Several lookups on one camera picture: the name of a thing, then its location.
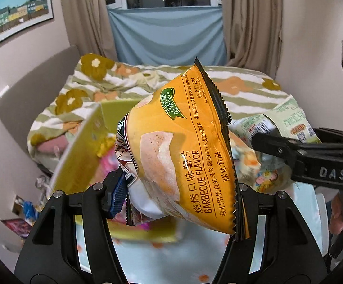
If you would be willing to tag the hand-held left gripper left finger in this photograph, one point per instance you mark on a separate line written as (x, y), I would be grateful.
(116, 195)

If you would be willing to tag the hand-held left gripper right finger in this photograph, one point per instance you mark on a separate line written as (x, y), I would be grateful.
(248, 201)

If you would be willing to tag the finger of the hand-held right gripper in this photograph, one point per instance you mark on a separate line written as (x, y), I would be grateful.
(272, 145)

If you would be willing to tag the pale green snack packet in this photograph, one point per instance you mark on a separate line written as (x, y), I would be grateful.
(290, 118)

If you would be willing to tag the green cardboard box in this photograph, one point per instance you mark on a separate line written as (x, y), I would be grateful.
(79, 156)

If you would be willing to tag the orange chip bag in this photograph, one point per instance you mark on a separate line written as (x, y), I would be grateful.
(189, 142)

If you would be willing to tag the person's right hand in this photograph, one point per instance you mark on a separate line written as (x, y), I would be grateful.
(335, 213)

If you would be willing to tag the striped floral blanket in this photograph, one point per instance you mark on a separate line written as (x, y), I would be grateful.
(242, 94)

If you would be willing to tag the pink pillow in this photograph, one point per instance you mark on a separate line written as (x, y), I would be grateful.
(53, 148)

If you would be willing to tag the red package on floor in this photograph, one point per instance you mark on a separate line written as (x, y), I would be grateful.
(16, 224)

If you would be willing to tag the beige curtain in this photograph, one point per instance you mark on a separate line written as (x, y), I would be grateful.
(85, 14)
(251, 20)

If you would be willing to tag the grey bed headboard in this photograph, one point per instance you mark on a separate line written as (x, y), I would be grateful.
(41, 88)

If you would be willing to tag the blue cloth under window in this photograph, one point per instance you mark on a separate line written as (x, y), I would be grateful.
(165, 32)

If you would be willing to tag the framed wall picture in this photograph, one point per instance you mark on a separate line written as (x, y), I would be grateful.
(20, 11)

